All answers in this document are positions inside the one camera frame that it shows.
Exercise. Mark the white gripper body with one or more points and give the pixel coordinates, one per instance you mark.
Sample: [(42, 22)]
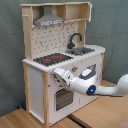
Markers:
[(64, 76)]

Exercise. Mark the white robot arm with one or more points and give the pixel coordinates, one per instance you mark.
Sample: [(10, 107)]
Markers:
[(87, 83)]

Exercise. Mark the white wooden toy kitchen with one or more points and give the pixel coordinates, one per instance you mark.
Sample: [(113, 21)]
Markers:
[(40, 82)]

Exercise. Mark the right stove knob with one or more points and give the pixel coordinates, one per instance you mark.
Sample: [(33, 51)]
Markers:
[(74, 69)]

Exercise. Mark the white oven door with window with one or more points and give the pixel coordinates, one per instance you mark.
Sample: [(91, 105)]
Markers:
[(63, 98)]

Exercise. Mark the black stovetop with red burners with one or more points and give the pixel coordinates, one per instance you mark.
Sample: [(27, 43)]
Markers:
[(52, 59)]

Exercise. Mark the grey toy sink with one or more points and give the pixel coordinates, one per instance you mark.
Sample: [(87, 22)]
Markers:
[(79, 51)]

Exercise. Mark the black toy faucet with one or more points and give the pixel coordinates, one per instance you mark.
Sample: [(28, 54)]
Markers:
[(71, 43)]

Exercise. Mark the grey range hood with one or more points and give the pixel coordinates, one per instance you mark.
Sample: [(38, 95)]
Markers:
[(48, 18)]

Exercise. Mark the white toy microwave door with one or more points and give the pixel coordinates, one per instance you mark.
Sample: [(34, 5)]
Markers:
[(89, 11)]

